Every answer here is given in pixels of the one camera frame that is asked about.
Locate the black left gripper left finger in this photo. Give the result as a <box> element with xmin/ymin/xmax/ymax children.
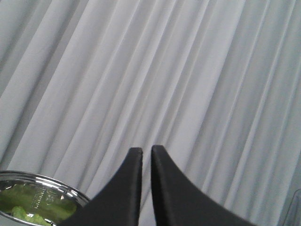
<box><xmin>60</xmin><ymin>147</ymin><xmax>143</xmax><ymax>226</ymax></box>

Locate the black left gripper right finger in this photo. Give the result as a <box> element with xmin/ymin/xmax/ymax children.
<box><xmin>151</xmin><ymin>145</ymin><xmax>251</xmax><ymax>226</ymax></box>

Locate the green lettuce leaf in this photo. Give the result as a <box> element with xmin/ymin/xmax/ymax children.
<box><xmin>0</xmin><ymin>184</ymin><xmax>77</xmax><ymax>226</ymax></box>

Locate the green electric cooking pot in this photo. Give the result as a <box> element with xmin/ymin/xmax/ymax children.
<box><xmin>0</xmin><ymin>170</ymin><xmax>90</xmax><ymax>226</ymax></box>

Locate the white pleated curtain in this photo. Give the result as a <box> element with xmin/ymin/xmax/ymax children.
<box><xmin>0</xmin><ymin>0</ymin><xmax>301</xmax><ymax>226</ymax></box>

